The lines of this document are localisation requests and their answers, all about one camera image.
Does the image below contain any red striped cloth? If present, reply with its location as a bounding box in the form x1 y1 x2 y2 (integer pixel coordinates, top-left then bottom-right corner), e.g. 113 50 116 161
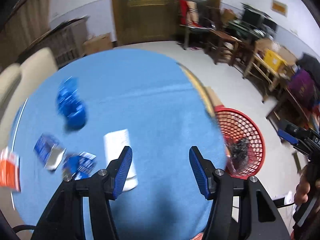
179 0 200 28

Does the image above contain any red plastic basket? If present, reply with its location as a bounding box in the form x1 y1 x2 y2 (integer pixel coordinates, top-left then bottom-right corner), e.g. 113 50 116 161
214 107 266 179

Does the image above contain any wooden double door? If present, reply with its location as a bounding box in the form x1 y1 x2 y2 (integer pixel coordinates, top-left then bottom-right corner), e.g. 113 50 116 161
110 0 222 47

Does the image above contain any glass stand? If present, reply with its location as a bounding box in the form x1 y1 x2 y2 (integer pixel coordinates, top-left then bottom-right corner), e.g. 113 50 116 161
226 20 270 40

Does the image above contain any flat cardboard sheet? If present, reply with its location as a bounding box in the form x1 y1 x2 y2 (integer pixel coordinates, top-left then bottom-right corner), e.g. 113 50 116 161
204 86 225 110

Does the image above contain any blue tablecloth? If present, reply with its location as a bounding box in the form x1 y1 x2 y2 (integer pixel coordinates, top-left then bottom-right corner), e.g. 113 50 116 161
14 49 229 240

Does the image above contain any blue plastic bag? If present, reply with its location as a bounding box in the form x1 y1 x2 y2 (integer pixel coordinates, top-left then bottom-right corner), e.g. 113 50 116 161
56 77 87 132

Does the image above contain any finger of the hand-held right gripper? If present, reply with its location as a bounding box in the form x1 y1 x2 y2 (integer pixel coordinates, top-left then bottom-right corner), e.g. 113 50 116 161
278 128 300 150
284 120 309 135

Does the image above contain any brown cardboard box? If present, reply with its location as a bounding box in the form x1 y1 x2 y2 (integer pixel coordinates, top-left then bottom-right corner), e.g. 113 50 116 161
82 32 113 55

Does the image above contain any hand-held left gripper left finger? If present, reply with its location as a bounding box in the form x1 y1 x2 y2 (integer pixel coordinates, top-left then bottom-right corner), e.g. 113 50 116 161
31 145 133 240

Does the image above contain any white printed pouch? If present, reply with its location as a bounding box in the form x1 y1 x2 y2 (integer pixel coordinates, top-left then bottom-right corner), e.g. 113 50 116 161
103 129 139 193

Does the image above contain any light wooden armchair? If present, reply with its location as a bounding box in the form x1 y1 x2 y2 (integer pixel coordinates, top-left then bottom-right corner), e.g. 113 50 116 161
244 39 300 103

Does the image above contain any yellow box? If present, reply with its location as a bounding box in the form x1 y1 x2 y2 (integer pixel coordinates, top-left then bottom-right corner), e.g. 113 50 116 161
264 49 287 72

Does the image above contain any black monitor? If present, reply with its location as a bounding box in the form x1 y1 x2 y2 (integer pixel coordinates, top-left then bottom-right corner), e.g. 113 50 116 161
241 6 265 27

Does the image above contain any blue medicine box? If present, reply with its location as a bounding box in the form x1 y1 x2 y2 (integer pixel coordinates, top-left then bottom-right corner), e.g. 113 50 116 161
33 134 66 172

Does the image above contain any wooden crib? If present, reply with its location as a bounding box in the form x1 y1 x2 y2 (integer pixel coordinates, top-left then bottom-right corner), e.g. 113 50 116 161
19 17 89 67

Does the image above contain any orange and white box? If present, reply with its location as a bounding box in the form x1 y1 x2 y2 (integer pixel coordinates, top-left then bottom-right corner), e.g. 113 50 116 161
0 147 22 193

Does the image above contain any beige leather sofa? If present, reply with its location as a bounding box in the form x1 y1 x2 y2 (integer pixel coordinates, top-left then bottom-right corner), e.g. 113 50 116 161
0 47 59 110

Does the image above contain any dark wooden chair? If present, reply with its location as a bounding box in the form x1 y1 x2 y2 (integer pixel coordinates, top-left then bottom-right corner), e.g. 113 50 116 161
205 5 225 30

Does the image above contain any orange wall sign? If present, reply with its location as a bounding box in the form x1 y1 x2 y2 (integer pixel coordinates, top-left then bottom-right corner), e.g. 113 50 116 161
271 0 287 14

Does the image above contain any dark wooden stool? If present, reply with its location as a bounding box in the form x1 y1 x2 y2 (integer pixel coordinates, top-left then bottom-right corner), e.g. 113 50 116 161
207 29 247 67

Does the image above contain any person's right hand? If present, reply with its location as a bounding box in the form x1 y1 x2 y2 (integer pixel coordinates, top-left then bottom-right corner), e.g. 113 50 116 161
294 164 316 204

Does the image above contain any black plastic bag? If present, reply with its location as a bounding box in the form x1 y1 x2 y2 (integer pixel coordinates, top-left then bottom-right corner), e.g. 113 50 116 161
226 137 250 174

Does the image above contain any purple bag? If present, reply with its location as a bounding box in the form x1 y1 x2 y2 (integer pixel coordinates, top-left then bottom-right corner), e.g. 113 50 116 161
286 69 317 110

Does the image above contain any metal chair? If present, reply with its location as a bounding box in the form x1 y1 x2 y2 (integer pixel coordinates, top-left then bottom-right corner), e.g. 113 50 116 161
179 0 213 50

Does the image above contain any black jacket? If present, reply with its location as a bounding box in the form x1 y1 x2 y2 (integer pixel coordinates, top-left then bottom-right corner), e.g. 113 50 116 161
297 52 320 73

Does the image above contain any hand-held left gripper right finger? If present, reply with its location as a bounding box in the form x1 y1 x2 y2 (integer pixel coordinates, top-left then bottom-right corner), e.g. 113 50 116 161
189 145 292 240

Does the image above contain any clear blister pack blue card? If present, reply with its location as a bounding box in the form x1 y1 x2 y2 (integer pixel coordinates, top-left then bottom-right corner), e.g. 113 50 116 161
62 151 97 180

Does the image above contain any open brown box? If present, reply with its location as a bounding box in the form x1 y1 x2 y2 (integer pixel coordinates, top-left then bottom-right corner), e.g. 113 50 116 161
222 8 237 22

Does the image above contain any beige curtain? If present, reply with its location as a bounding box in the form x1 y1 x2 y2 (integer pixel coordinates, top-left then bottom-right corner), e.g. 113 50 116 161
0 0 53 55

